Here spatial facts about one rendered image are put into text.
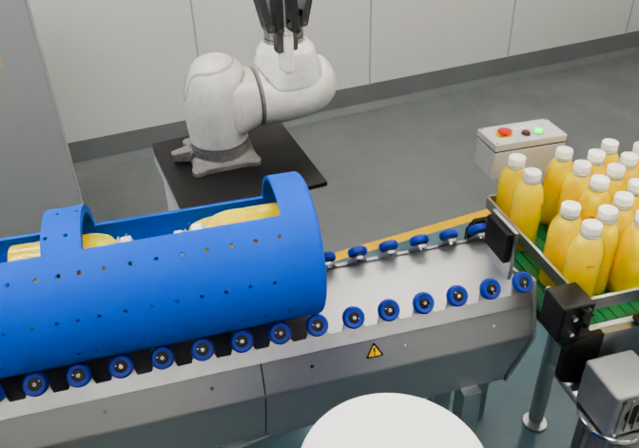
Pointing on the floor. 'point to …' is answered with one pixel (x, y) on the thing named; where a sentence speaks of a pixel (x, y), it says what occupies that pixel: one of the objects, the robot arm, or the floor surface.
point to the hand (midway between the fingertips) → (285, 50)
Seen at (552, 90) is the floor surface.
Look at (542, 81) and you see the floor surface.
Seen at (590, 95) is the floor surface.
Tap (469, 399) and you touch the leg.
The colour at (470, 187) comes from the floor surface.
